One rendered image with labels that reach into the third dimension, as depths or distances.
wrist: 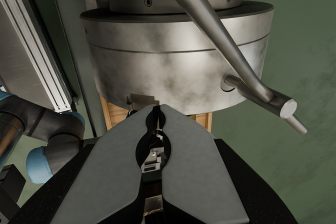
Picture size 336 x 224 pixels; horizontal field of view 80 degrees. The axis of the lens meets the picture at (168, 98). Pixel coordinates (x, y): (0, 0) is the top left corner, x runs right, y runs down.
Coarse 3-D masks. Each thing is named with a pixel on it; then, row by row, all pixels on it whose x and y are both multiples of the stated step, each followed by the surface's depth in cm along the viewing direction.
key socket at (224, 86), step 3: (228, 69) 26; (231, 69) 26; (225, 72) 26; (228, 72) 26; (231, 72) 26; (234, 72) 26; (222, 75) 26; (225, 75) 26; (237, 75) 27; (222, 78) 26; (225, 78) 26; (222, 81) 26; (222, 84) 26; (225, 84) 27; (222, 87) 27; (225, 87) 27; (228, 87) 27; (231, 87) 27; (225, 90) 27
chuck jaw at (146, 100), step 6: (132, 96) 28; (138, 96) 28; (144, 96) 28; (150, 96) 27; (132, 102) 29; (138, 102) 29; (144, 102) 28; (150, 102) 28; (156, 102) 28; (138, 108) 29
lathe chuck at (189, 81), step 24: (96, 48) 28; (240, 48) 25; (264, 48) 30; (96, 72) 31; (120, 72) 27; (144, 72) 25; (168, 72) 24; (192, 72) 24; (216, 72) 25; (120, 96) 29; (168, 96) 26; (192, 96) 26; (216, 96) 27; (240, 96) 29
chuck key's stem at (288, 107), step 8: (232, 80) 25; (240, 80) 25; (240, 88) 24; (248, 88) 23; (248, 96) 23; (256, 96) 22; (280, 96) 20; (288, 96) 20; (264, 104) 21; (272, 104) 20; (280, 104) 19; (288, 104) 19; (296, 104) 20; (272, 112) 21; (280, 112) 19; (288, 112) 20
